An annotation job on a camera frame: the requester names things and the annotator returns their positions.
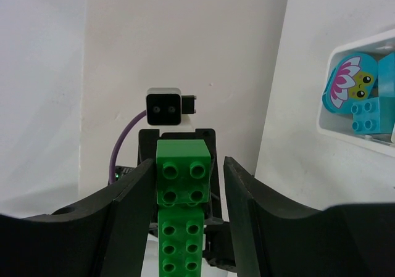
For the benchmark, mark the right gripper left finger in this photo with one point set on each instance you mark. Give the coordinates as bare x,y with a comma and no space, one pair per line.
103,234

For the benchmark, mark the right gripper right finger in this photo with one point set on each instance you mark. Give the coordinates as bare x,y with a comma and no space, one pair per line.
273,235

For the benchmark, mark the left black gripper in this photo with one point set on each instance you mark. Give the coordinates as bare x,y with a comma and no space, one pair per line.
217,246

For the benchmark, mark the green lego brick stack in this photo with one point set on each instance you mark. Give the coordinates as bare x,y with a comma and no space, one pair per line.
183,185

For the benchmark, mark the white three-compartment tray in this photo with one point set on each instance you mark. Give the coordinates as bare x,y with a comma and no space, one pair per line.
340,126

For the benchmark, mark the teal 2x2 lego brick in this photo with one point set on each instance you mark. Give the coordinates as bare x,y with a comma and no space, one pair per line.
373,116

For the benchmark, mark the teal frog flower lego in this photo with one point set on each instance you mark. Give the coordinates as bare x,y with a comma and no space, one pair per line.
354,78

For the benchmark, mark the teal lego brick stack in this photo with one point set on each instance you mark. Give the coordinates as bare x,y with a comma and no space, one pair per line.
386,76

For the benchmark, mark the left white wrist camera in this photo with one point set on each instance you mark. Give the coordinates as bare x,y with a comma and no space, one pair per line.
170,110

